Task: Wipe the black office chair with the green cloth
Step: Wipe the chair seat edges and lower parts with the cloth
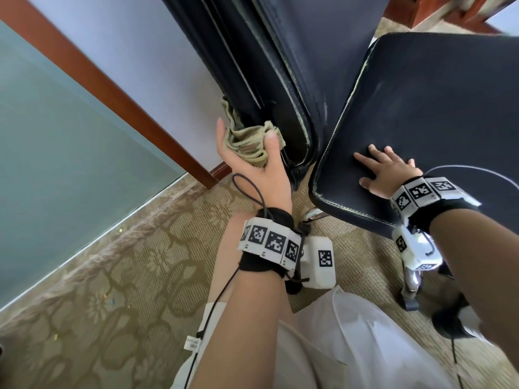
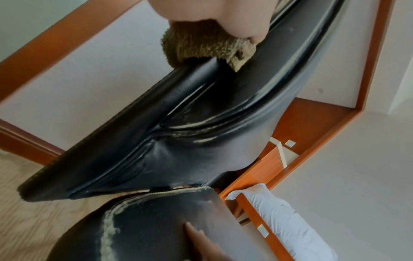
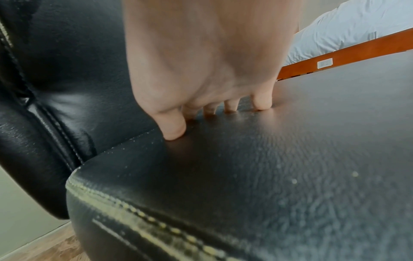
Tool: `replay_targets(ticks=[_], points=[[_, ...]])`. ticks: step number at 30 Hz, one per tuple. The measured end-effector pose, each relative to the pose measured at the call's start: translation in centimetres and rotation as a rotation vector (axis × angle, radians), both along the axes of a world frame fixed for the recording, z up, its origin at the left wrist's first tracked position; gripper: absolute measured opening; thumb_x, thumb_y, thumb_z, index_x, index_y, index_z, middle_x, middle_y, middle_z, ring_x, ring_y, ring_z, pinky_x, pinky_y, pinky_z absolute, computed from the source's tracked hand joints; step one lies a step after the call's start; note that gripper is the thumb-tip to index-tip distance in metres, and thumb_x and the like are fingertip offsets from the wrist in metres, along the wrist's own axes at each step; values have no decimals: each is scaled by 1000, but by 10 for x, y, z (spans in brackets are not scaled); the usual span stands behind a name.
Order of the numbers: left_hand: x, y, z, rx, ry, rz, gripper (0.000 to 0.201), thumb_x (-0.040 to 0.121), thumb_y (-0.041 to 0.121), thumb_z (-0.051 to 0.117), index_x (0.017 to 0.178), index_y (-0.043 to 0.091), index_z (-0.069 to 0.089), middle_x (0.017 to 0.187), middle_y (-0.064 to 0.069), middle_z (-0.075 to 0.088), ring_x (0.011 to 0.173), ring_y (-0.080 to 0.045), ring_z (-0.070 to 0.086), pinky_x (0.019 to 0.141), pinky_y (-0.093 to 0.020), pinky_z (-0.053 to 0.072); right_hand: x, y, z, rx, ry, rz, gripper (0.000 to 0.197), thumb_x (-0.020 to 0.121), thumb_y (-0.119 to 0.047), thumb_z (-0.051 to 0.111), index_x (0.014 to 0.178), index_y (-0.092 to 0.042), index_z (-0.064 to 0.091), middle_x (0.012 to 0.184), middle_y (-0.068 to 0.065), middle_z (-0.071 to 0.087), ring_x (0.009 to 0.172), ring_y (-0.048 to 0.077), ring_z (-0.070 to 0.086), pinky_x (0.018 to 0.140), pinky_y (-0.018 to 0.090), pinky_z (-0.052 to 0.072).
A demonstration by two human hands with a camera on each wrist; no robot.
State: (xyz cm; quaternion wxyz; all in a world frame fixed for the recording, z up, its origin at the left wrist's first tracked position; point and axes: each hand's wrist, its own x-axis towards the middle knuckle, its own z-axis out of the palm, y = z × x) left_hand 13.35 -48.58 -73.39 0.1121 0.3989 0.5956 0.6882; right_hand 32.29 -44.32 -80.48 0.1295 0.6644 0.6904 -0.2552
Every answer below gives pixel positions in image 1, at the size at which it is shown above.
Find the person's left hand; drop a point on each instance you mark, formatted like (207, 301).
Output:
(263, 182)

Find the person's left forearm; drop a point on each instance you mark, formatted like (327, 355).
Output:
(243, 336)

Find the white marker right wristband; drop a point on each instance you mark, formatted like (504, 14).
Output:
(426, 194)

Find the white marker wristband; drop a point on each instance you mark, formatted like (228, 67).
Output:
(267, 239)
(426, 194)

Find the white marker left wristband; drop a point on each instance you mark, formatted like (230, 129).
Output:
(267, 239)

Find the frosted glass panel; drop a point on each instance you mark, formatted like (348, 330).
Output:
(65, 174)

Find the person's right hand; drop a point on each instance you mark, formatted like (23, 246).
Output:
(393, 174)

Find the person's right forearm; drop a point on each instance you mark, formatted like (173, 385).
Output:
(478, 271)

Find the wooden luggage rack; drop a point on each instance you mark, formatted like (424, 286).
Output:
(422, 8)

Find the black shoe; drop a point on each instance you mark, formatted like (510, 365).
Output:
(450, 320)

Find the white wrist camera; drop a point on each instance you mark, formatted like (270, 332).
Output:
(320, 263)
(418, 251)

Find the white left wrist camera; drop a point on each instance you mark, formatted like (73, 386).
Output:
(320, 263)

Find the green cleaning cloth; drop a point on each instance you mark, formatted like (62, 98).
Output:
(247, 146)

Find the black leather chair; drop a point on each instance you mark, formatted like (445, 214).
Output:
(422, 101)

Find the white shorts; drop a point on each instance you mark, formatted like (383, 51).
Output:
(357, 352)

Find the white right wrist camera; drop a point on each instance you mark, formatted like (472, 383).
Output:
(418, 251)

